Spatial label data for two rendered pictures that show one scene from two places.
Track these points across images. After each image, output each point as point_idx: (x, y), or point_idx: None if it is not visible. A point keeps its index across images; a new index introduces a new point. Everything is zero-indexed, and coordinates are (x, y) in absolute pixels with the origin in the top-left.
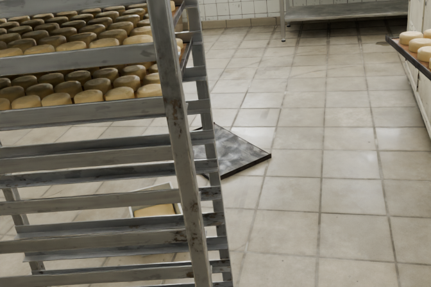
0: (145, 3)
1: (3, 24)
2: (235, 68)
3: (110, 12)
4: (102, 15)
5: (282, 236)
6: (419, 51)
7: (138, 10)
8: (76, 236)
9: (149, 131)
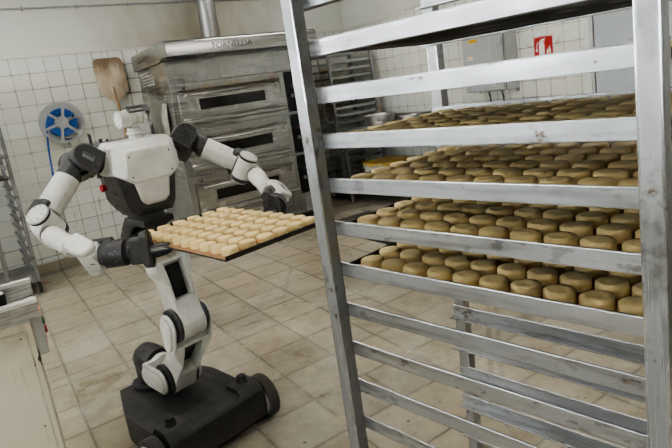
0: (380, 220)
1: (546, 221)
2: None
3: (426, 214)
4: (437, 211)
5: None
6: (269, 235)
7: (404, 210)
8: (540, 323)
9: None
